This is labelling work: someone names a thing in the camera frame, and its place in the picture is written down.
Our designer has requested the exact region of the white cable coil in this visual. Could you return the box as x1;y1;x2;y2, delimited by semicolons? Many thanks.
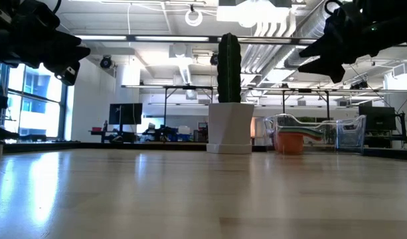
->
185;9;203;27

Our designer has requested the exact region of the orange measuring cup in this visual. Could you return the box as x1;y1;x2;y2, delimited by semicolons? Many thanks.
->
274;131;305;155

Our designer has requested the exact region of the green measuring cup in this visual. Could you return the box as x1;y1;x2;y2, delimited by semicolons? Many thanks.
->
278;125;325;137

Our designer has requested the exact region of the white hexagonal plant pot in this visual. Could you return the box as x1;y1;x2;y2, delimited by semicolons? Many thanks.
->
206;102;256;155

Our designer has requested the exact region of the long ceiling light bar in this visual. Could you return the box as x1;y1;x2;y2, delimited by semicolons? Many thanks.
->
75;35;323;46

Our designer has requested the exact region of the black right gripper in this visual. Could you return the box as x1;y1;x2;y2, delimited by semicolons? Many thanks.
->
297;0;407;84

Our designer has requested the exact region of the black computer monitor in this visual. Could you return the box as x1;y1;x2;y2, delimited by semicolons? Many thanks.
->
108;103;143;133
358;106;397;132

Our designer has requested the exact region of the silver ventilation duct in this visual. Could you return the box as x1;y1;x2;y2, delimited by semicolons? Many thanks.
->
284;0;327;69

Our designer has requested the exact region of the clear plastic basket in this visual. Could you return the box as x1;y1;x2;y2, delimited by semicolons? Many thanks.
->
262;113;367;155

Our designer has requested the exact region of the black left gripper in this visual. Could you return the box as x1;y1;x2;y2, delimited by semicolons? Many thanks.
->
0;0;91;86

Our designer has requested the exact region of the black workcell frame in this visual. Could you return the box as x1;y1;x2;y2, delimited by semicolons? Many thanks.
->
282;88;331;120
163;85;214;127

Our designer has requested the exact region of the red measuring cup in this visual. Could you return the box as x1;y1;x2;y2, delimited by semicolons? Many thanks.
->
276;127;325;142

